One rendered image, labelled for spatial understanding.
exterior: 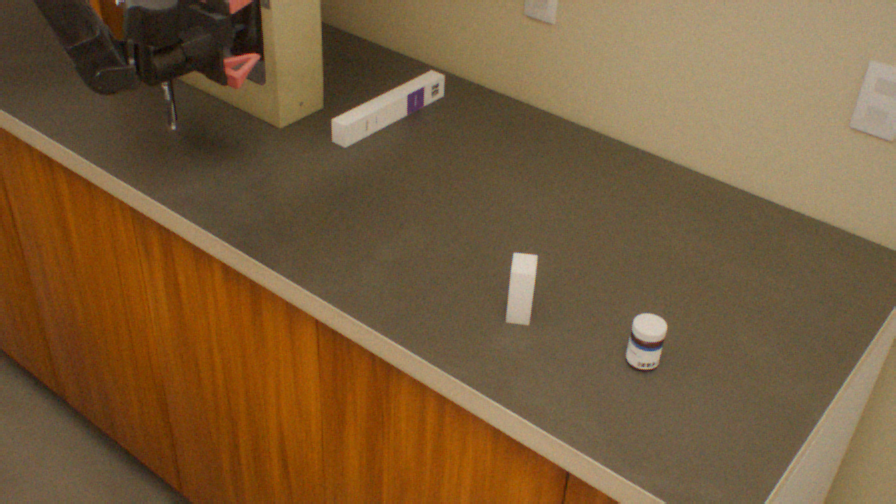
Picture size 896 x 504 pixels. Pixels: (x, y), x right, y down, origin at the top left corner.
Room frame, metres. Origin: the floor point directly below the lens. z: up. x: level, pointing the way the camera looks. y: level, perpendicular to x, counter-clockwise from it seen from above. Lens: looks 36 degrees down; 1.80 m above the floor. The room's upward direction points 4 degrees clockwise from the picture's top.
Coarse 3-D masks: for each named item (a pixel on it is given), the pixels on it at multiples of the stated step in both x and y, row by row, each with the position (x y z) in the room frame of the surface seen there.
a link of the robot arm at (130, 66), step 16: (128, 0) 1.20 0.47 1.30; (144, 0) 1.21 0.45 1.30; (160, 0) 1.21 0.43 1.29; (176, 0) 1.22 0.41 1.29; (128, 16) 1.19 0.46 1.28; (144, 16) 1.19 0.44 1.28; (160, 16) 1.19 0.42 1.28; (176, 16) 1.21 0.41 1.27; (128, 32) 1.19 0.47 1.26; (144, 32) 1.19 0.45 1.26; (160, 32) 1.19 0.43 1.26; (176, 32) 1.21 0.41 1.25; (128, 48) 1.18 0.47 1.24; (128, 64) 1.19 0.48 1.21; (96, 80) 1.15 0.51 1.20; (112, 80) 1.16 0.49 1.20; (128, 80) 1.17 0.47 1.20
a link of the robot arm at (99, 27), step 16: (32, 0) 1.14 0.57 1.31; (48, 0) 1.14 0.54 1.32; (64, 0) 1.14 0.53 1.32; (80, 0) 1.16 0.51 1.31; (48, 16) 1.14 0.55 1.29; (64, 16) 1.14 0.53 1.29; (80, 16) 1.15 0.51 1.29; (96, 16) 1.18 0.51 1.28; (64, 32) 1.14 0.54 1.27; (80, 32) 1.15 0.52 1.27; (96, 32) 1.16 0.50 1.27; (64, 48) 1.14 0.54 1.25; (80, 48) 1.15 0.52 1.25; (96, 48) 1.16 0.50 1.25; (112, 48) 1.17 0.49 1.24; (80, 64) 1.15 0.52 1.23; (96, 64) 1.16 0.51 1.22; (112, 64) 1.16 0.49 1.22
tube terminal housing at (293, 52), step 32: (288, 0) 1.54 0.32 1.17; (320, 0) 1.73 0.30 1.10; (288, 32) 1.54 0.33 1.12; (320, 32) 1.60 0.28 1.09; (288, 64) 1.54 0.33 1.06; (320, 64) 1.60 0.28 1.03; (224, 96) 1.60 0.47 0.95; (256, 96) 1.55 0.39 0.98; (288, 96) 1.53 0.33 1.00; (320, 96) 1.60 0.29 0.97
